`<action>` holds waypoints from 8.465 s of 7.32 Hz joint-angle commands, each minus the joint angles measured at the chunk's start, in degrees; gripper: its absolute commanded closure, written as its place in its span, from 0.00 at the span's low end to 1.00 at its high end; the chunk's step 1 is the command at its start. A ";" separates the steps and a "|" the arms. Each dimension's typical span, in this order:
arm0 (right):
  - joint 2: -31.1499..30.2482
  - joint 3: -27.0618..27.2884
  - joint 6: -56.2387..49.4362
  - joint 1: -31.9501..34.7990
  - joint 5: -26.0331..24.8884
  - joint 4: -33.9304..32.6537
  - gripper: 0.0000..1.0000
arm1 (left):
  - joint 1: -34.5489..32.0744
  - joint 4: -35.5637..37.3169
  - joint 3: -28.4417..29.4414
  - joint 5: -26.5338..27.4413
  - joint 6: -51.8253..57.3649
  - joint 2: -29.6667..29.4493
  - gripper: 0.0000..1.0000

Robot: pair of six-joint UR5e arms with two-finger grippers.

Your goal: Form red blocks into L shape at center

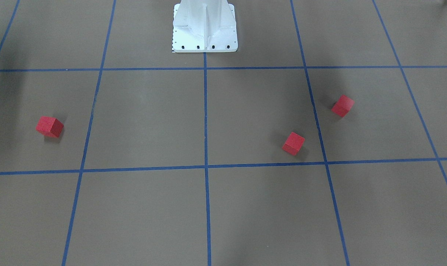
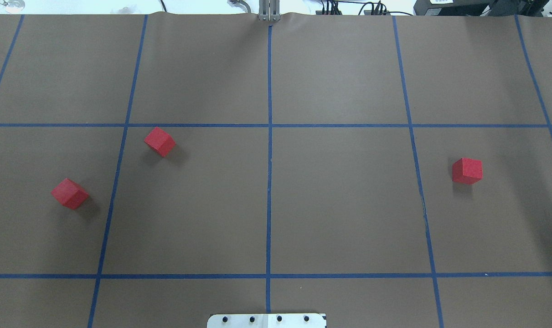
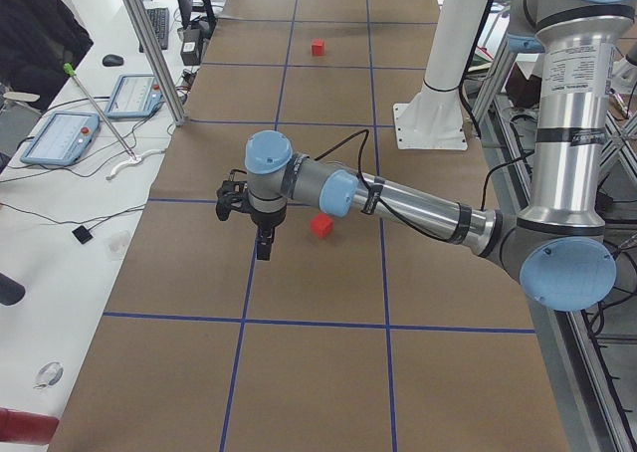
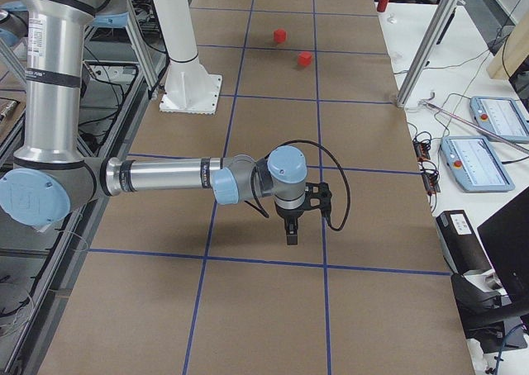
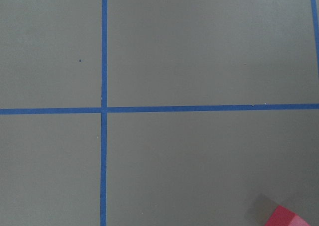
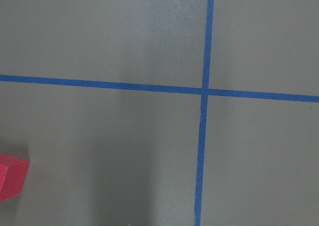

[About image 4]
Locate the red block two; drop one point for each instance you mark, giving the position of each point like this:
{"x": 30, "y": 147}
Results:
{"x": 305, "y": 58}

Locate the red block one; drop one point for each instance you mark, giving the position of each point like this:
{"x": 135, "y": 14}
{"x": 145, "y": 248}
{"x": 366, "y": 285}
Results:
{"x": 279, "y": 36}

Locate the brown paper mat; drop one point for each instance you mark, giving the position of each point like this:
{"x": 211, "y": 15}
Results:
{"x": 175, "y": 283}

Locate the black power box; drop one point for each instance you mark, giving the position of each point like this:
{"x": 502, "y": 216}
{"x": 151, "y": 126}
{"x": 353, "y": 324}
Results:
{"x": 461, "y": 248}

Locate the near teach pendant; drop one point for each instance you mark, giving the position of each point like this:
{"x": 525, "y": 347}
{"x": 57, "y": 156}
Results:
{"x": 474, "y": 164}

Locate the teach pendant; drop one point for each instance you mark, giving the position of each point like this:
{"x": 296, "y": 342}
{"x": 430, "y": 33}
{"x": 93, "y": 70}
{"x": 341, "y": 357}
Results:
{"x": 501, "y": 116}
{"x": 474, "y": 164}

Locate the black monitor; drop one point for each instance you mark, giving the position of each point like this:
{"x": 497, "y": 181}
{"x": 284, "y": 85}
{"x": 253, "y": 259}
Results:
{"x": 504, "y": 236}

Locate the far teach pendant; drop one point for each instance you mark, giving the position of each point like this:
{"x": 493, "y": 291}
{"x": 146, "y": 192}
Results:
{"x": 501, "y": 116}

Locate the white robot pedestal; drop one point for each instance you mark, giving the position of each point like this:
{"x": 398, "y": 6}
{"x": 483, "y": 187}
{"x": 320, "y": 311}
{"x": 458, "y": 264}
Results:
{"x": 188, "y": 87}

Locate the aluminium frame post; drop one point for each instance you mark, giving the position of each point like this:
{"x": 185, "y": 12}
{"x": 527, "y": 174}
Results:
{"x": 433, "y": 32}

